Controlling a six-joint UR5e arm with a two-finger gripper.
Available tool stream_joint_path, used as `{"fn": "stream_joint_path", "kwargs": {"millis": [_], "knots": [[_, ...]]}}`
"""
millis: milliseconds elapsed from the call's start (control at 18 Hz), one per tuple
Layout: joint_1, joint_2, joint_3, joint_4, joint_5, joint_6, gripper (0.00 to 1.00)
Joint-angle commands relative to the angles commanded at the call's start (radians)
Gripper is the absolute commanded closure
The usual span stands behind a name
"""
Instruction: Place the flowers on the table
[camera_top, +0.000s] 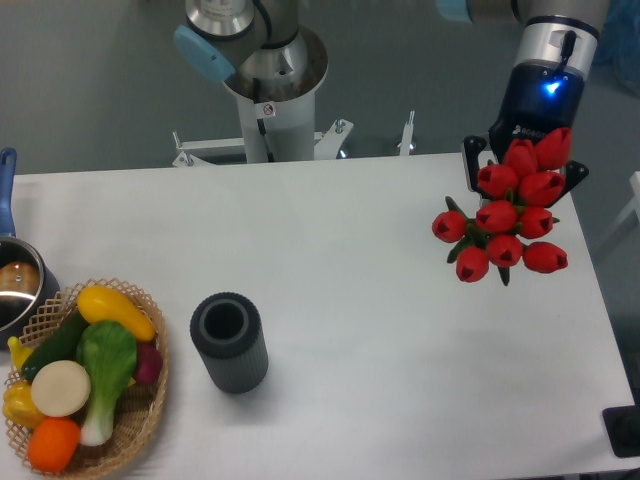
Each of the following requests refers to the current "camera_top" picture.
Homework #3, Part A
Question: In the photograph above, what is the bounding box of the yellow banana tip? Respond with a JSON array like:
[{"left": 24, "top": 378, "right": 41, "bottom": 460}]
[{"left": 7, "top": 336, "right": 34, "bottom": 372}]

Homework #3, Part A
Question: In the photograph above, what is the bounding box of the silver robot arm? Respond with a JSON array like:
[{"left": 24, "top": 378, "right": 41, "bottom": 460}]
[{"left": 174, "top": 1, "right": 609, "bottom": 191}]

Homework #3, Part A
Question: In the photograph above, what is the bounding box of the yellow squash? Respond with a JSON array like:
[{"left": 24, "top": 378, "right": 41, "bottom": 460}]
[{"left": 76, "top": 285, "right": 156, "bottom": 342}]

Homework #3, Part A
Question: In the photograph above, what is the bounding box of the green cucumber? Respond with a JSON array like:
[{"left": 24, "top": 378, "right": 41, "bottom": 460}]
[{"left": 21, "top": 310, "right": 89, "bottom": 382}]

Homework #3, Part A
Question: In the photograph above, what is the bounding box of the red tulip bouquet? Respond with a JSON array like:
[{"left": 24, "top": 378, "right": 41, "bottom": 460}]
[{"left": 431, "top": 127, "right": 572, "bottom": 285}]

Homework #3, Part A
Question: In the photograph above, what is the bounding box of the blue handled saucepan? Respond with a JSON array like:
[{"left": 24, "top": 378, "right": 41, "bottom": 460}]
[{"left": 1, "top": 148, "right": 59, "bottom": 351}]

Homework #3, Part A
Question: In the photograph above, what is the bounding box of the yellow bell pepper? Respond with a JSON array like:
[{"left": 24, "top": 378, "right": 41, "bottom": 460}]
[{"left": 3, "top": 381, "right": 46, "bottom": 429}]

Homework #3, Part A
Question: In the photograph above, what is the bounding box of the purple red onion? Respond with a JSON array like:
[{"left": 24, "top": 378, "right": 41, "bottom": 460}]
[{"left": 132, "top": 343, "right": 163, "bottom": 385}]

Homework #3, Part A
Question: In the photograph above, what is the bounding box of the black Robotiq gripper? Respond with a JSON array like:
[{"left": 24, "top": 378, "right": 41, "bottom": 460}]
[{"left": 462, "top": 64, "right": 589, "bottom": 207}]

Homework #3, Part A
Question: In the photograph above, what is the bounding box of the woven wicker basket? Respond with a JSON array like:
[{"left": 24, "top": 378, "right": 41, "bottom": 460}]
[{"left": 1, "top": 278, "right": 169, "bottom": 479}]

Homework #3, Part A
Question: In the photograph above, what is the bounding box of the orange fruit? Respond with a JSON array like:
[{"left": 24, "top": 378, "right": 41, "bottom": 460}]
[{"left": 27, "top": 417, "right": 80, "bottom": 474}]

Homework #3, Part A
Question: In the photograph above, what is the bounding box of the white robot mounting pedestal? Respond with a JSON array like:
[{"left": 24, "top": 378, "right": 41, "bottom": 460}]
[{"left": 171, "top": 25, "right": 418, "bottom": 168}]

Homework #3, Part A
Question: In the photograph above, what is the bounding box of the black device at table edge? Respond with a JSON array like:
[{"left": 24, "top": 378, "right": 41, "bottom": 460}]
[{"left": 602, "top": 405, "right": 639, "bottom": 458}]

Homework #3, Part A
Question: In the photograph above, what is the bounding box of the dark grey ribbed vase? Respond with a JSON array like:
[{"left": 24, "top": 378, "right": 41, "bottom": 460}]
[{"left": 190, "top": 292, "right": 269, "bottom": 394}]

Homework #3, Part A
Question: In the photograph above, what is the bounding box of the green bok choy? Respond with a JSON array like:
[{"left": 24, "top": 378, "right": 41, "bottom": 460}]
[{"left": 76, "top": 320, "right": 137, "bottom": 447}]

